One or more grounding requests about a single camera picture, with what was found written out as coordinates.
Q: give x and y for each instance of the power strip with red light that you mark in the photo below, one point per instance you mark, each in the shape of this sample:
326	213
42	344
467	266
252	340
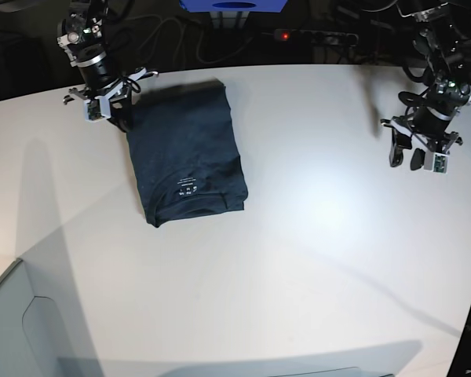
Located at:
316	37

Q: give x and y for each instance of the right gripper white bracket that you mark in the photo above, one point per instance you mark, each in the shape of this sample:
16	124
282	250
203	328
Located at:
103	77

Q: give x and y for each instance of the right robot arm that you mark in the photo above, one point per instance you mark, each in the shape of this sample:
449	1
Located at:
84	27

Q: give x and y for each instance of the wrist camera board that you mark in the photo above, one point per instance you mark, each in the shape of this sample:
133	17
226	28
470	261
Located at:
97	109
436	162

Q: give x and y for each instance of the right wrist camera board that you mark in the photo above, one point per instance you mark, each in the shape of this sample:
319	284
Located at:
97	109

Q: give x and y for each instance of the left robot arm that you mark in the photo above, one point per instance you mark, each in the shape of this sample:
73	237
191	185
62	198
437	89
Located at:
446	78

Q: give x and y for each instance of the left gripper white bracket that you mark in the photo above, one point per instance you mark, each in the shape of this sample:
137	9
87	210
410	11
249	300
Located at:
427	126

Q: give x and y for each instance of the dark blue T-shirt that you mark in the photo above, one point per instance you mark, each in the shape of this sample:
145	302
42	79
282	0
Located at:
184	153

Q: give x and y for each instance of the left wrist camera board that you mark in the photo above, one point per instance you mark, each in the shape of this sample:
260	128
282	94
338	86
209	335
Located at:
436	162

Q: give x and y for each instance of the blue box with oval hole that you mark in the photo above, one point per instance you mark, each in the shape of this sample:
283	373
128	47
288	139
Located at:
266	6

